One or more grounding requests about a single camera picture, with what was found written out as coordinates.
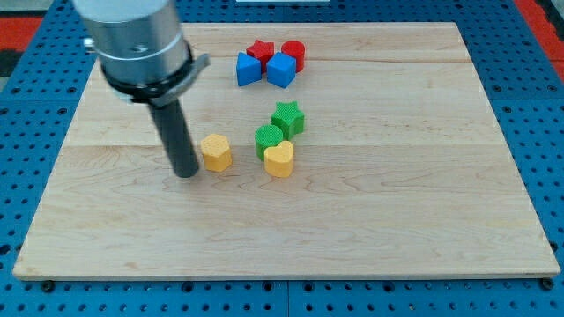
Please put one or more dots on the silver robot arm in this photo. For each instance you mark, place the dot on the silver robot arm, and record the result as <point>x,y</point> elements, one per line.
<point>141,46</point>

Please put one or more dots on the yellow heart block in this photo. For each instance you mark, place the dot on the yellow heart block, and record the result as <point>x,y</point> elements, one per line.
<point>279,159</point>

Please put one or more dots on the green star block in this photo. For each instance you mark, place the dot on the green star block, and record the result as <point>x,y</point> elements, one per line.
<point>289,118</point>

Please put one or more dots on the red star block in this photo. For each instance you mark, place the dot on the red star block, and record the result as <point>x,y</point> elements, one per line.
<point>261,50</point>

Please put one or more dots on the green cylinder block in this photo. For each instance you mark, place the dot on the green cylinder block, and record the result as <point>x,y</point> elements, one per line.
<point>267,136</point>

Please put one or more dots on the light wooden board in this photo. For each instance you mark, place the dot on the light wooden board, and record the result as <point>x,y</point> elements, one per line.
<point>402,172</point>

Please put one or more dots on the yellow hexagon block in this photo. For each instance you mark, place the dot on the yellow hexagon block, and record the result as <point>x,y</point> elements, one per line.
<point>216,153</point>

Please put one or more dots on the blue cube block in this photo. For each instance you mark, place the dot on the blue cube block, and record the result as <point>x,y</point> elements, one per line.
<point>281,70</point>

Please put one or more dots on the blue triangle block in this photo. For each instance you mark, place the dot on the blue triangle block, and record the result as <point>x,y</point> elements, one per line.
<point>248,69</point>

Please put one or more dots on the red cylinder block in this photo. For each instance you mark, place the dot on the red cylinder block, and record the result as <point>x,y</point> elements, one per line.
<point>297,50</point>

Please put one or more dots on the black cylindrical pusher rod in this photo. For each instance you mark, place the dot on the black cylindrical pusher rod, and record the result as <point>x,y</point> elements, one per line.
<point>171,125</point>

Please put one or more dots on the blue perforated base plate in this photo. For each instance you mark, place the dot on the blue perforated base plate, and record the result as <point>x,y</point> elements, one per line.
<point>504,39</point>

